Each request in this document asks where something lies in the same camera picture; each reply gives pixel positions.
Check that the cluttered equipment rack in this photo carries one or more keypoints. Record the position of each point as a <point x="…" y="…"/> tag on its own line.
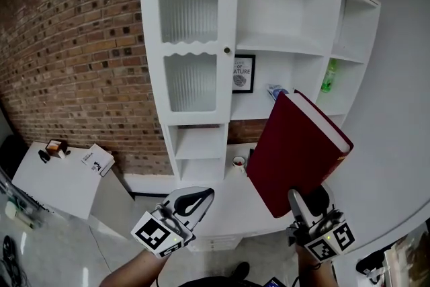
<point x="20" y="205"/>

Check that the person's left forearm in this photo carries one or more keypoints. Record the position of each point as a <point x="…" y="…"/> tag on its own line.
<point x="131" y="270"/>

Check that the black bag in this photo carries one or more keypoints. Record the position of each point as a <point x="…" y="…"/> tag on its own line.
<point x="369" y="262"/>

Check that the wooden side cabinet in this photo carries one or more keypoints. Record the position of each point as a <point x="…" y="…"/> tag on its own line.
<point x="408" y="258"/>

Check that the small black desk gadget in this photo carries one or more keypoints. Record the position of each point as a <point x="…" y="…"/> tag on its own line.
<point x="43" y="156"/>

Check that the brown wooden box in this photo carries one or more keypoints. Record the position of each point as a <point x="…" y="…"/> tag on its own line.
<point x="56" y="148"/>

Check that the blue and white packet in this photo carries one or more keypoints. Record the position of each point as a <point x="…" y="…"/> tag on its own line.
<point x="276" y="89"/>

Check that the person's black shoe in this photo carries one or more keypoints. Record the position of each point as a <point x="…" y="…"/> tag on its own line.
<point x="241" y="270"/>

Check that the person's right forearm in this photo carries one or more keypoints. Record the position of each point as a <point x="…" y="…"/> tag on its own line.
<point x="315" y="275"/>

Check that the white desk with drawers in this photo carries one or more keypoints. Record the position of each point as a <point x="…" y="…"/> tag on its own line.
<point x="235" y="208"/>

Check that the brass cabinet door knob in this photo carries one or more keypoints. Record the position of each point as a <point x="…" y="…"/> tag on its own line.
<point x="227" y="50"/>

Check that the green plastic bottle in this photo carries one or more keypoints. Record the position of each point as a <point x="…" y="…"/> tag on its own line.
<point x="329" y="77"/>

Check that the blue screen device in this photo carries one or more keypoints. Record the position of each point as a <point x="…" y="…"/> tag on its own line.
<point x="273" y="282"/>

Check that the black framed leaf picture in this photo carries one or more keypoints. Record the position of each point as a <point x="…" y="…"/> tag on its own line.
<point x="243" y="74"/>

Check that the white paperback book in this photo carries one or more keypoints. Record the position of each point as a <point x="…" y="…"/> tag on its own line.
<point x="95" y="158"/>

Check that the white side table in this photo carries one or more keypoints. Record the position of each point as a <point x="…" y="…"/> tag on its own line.
<point x="57" y="185"/>

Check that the white shelf unit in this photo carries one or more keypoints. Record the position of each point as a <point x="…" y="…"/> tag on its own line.
<point x="268" y="10"/>

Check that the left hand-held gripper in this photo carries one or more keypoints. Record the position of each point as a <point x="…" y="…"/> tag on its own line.
<point x="158" y="235"/>

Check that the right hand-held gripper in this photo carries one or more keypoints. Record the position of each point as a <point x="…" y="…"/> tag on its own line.
<point x="331" y="238"/>

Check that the white mug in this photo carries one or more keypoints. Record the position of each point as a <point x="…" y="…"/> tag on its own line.
<point x="239" y="163"/>

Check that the person's black clothing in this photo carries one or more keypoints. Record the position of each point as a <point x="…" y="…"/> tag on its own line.
<point x="218" y="281"/>

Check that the red hardcover book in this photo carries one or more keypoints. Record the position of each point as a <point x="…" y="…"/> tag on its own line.
<point x="289" y="151"/>

